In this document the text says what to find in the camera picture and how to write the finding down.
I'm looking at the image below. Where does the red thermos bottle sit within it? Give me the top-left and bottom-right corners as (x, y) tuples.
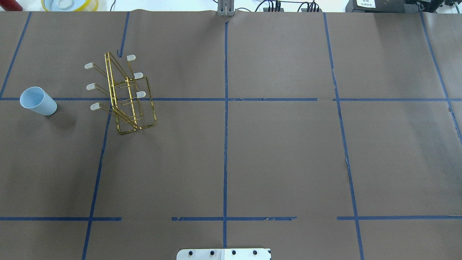
(0, 0), (23, 12)

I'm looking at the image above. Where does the black box with label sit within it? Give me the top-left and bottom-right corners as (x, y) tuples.
(345, 0), (406, 13)

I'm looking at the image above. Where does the yellow rimmed bowl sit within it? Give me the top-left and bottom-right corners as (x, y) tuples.
(41, 0), (99, 12)

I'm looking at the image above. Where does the light blue plastic cup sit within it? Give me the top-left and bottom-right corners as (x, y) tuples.
(19, 87), (57, 116)

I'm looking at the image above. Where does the gold wire cup holder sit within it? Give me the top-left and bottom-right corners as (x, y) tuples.
(84, 52), (157, 135)

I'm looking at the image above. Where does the grey aluminium post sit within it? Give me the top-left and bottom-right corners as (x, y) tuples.
(215, 0), (235, 17)

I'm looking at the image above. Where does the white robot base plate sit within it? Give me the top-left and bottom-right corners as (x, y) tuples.
(176, 248), (272, 260)

